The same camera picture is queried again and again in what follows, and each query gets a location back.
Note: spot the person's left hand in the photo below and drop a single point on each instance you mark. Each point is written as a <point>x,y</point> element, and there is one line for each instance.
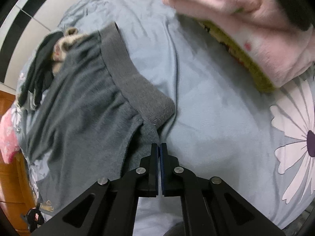
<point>62,46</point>

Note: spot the pink fuzzy garment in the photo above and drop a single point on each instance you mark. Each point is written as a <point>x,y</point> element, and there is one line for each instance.
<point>270,41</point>

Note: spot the yellow-green printed cloth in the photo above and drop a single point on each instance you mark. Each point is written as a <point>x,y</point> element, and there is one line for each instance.
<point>258,78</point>

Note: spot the small dark object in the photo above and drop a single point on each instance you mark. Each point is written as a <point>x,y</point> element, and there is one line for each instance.
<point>33,217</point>

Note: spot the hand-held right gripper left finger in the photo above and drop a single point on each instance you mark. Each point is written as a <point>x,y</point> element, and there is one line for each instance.
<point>154,167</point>

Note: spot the grey pants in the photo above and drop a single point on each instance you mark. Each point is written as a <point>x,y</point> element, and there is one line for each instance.
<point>86,115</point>

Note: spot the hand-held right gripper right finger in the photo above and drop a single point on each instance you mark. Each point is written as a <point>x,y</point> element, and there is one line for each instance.
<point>163,169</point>

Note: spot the wooden bed frame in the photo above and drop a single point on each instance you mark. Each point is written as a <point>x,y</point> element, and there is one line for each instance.
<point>12,189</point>

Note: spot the pink floral cloth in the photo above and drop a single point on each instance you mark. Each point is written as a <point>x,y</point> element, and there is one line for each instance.
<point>8,137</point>

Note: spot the blue floral bed sheet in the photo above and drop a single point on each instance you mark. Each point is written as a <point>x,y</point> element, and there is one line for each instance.
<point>209,103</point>

